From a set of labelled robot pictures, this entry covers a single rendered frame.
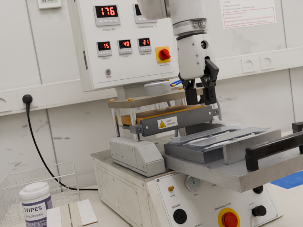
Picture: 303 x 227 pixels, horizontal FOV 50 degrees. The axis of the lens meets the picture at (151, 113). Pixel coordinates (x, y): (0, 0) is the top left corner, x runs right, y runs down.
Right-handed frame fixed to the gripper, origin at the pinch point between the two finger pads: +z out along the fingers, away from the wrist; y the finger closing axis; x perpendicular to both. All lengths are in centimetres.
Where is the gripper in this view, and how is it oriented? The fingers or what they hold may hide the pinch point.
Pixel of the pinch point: (200, 98)
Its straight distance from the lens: 81.0
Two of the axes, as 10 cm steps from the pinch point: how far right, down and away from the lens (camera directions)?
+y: -4.3, -0.2, 9.0
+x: -8.9, 1.8, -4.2
